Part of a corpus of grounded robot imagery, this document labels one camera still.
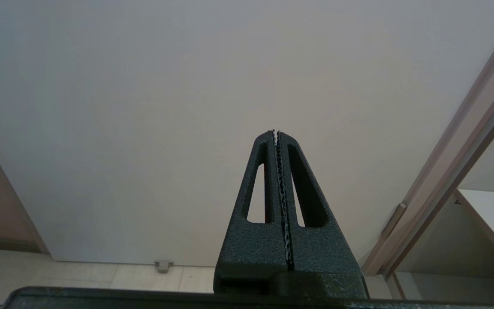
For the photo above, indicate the small grey door stop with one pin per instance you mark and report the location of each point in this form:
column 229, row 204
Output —
column 164, row 266

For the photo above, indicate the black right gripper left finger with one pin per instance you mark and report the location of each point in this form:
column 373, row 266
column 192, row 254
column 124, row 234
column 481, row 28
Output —
column 251, row 249

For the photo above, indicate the white room door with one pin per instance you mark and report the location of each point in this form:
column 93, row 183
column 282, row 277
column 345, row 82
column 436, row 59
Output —
column 165, row 128

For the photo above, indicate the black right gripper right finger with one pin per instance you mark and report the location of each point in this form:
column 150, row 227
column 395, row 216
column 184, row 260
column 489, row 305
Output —
column 320, row 253

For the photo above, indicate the small metal frame hinge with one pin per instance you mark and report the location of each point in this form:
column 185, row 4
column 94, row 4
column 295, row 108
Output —
column 393, row 219

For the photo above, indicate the beige door frame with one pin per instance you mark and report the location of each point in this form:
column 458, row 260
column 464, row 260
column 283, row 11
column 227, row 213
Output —
column 22, row 219

